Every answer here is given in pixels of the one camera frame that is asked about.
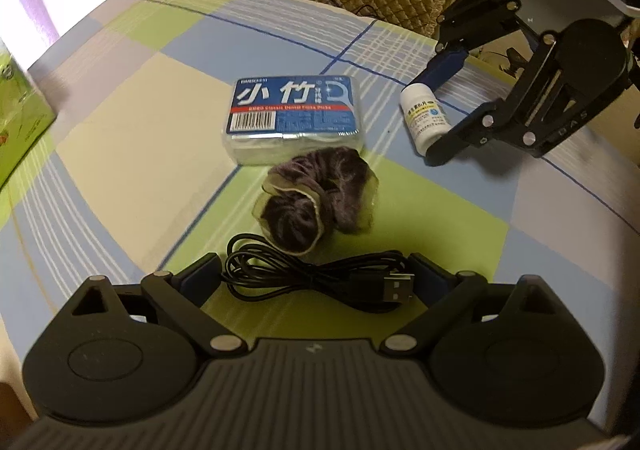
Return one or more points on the dark hair scrunchie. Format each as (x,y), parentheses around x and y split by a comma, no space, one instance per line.
(310,190)

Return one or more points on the blue label dental floss box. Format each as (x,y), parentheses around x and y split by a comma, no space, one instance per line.
(290,105)

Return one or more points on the checkered tablecloth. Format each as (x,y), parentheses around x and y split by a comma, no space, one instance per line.
(150,95)

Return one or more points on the green tissue pack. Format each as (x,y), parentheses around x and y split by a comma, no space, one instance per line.
(20,120)

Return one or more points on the white pill bottle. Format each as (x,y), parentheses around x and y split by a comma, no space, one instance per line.
(425,115)

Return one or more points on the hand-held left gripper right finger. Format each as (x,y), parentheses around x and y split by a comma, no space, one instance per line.
(430,277)

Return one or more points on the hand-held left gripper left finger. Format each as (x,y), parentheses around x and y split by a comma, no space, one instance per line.
(200,277)

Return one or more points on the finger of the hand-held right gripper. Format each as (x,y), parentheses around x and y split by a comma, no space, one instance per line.
(442,67)
(452,142)

